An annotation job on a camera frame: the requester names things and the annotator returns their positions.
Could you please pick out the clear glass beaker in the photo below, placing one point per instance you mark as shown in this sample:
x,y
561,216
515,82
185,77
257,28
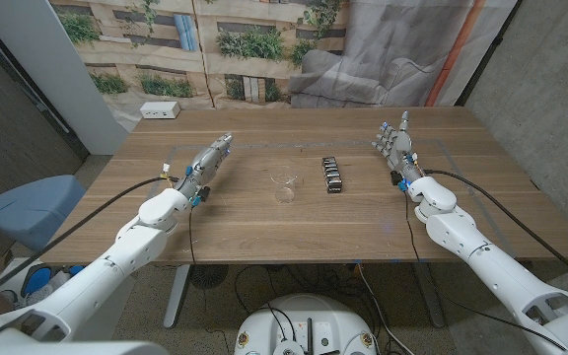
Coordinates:
x,y
284,194

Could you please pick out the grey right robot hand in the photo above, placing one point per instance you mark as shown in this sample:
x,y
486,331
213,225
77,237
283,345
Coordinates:
x,y
402,148

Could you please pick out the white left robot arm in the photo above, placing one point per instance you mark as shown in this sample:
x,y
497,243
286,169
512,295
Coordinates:
x,y
116,256

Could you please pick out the white robot torso base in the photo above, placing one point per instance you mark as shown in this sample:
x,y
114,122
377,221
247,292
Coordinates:
x,y
304,320

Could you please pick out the white table leg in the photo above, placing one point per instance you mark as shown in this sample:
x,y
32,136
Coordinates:
x,y
175,301

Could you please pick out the round black floor fan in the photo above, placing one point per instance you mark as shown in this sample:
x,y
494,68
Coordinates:
x,y
208,276

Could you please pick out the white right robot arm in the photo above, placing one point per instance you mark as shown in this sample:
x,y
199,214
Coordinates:
x,y
486,266

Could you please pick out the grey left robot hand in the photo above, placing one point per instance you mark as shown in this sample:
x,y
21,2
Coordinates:
x,y
207,160

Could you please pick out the grey table leg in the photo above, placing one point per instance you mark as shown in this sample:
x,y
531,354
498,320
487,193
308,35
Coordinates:
x,y
429,301

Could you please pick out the white power strip box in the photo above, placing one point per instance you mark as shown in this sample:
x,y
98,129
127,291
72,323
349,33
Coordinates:
x,y
160,110

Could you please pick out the blue and black floor object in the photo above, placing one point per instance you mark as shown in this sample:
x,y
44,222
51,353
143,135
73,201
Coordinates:
x,y
36,281

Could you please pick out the blue upholstered chair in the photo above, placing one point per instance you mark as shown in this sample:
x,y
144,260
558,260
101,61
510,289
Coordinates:
x,y
32,207

